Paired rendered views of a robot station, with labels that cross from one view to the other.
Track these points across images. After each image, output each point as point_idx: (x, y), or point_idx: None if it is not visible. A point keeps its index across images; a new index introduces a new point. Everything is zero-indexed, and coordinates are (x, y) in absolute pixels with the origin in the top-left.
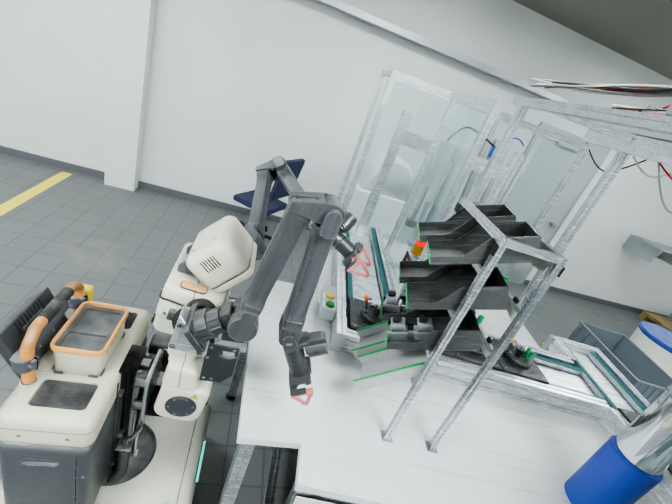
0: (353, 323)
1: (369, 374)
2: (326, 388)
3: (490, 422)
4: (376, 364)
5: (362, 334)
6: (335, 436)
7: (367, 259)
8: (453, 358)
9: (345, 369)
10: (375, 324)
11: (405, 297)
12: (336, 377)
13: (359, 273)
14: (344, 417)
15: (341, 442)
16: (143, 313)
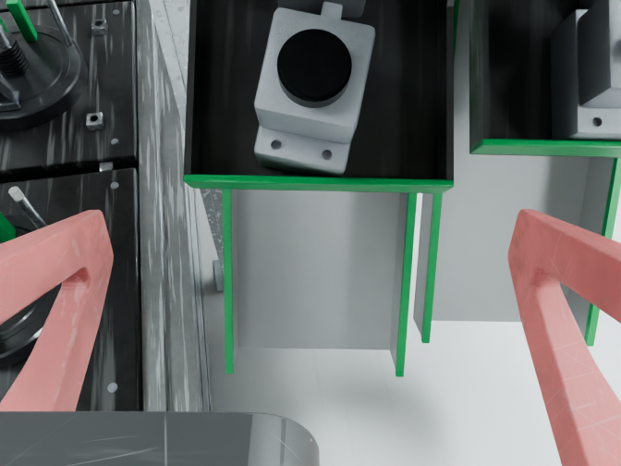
0: (98, 398)
1: (497, 281)
2: (444, 459)
3: None
4: (446, 252)
5: (236, 336)
6: (614, 387)
7: (57, 278)
8: (139, 7)
9: (304, 398)
10: (229, 262)
11: (199, 13)
12: (366, 428)
13: (598, 379)
14: (527, 369)
15: (620, 365)
16: None
